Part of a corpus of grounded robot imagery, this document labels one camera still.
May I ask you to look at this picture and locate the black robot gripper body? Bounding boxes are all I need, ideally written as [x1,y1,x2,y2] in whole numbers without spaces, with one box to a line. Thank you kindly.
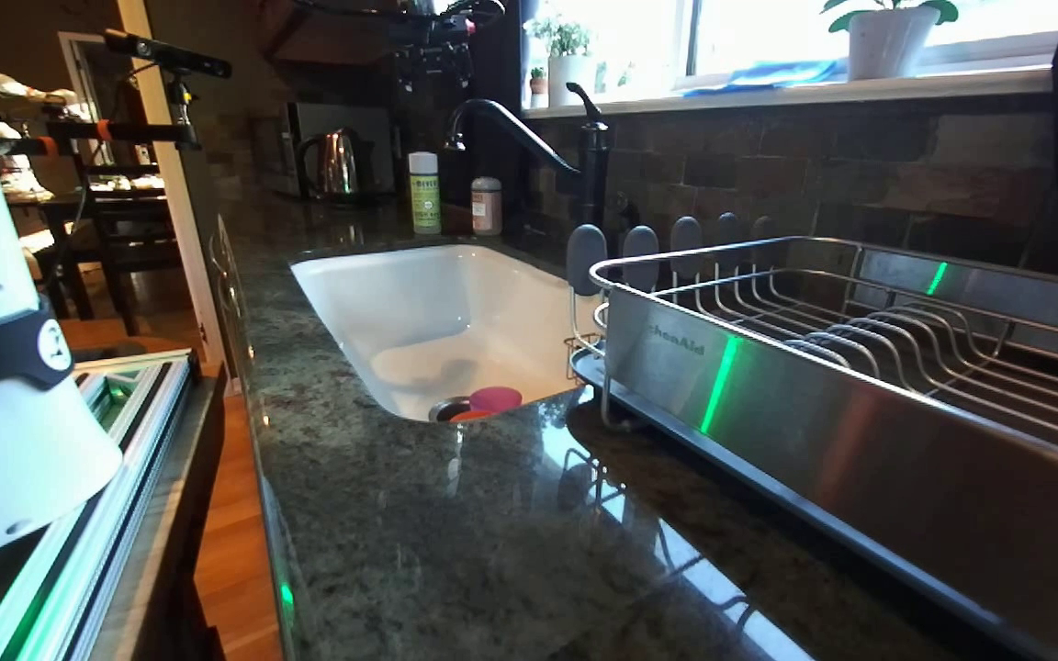
[393,3,483,98]

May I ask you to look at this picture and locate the green soap bottle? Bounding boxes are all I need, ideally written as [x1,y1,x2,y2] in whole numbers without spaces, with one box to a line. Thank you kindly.
[404,146,444,238]

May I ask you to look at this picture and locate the orange soap bottle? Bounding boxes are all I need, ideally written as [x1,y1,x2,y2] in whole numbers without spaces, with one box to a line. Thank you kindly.
[466,174,506,238]

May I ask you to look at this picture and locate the bushy plant in white pot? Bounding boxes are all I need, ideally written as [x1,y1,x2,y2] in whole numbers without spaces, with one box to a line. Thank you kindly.
[530,10,593,112]

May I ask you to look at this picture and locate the black kitchen faucet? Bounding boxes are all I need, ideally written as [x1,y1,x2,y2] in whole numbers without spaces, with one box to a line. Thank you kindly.
[444,81,617,236]

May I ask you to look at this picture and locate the white kitchen sink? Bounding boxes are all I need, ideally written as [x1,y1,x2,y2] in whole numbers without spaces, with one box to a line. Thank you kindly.
[285,238,607,431]

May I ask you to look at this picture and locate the kitchen window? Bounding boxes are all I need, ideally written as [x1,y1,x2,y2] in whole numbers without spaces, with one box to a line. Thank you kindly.
[525,0,1058,103]

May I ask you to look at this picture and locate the blue cloth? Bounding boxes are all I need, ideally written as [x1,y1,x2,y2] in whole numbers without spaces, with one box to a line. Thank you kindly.
[688,56,857,96]

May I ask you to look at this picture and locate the dark wooden chair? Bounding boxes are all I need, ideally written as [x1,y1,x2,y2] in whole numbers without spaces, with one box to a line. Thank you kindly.
[42,115,191,334]

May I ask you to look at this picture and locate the small plant in white pot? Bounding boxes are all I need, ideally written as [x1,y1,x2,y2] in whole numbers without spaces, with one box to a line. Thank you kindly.
[819,0,963,85]

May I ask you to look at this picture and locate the robot mounting stand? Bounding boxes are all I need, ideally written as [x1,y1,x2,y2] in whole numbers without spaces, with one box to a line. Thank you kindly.
[0,345,227,661]

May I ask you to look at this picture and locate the stainless steel dish rack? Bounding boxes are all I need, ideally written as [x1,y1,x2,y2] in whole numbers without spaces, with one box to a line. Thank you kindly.
[562,214,1058,661]

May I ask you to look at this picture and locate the black camera on stand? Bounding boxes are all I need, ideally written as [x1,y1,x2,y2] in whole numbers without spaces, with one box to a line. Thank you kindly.
[101,25,236,149]

